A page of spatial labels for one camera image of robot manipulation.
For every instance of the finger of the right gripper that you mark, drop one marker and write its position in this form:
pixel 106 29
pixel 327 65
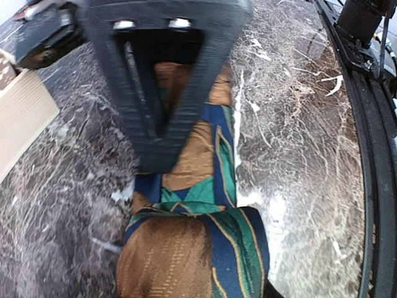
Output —
pixel 130 37

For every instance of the brown green patterned tie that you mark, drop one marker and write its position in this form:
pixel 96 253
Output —
pixel 187 235

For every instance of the wooden compartment tray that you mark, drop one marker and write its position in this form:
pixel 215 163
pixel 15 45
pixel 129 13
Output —
pixel 27 108

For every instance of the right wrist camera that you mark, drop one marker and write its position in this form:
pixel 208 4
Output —
pixel 49 35

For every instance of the black front rail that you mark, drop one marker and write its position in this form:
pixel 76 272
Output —
pixel 363 34

